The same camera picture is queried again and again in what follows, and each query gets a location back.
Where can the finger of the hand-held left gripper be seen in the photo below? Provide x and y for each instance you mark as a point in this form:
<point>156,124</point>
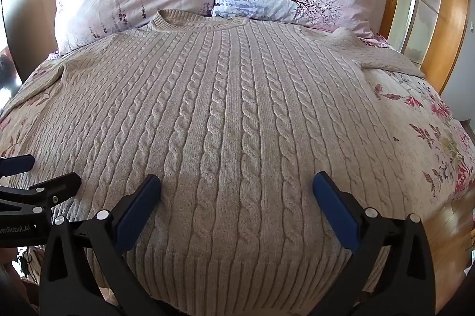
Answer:
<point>55,186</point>
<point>18,163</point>

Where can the wooden headboard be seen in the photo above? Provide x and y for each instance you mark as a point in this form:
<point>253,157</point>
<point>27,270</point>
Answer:
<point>451,22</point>

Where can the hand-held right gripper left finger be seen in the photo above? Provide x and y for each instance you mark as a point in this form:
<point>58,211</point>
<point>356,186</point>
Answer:
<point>138,214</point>

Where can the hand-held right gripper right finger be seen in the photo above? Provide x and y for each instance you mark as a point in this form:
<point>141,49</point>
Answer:
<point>336,214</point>

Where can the floral bed sheet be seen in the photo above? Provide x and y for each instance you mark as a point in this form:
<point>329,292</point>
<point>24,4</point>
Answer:
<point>415,137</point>

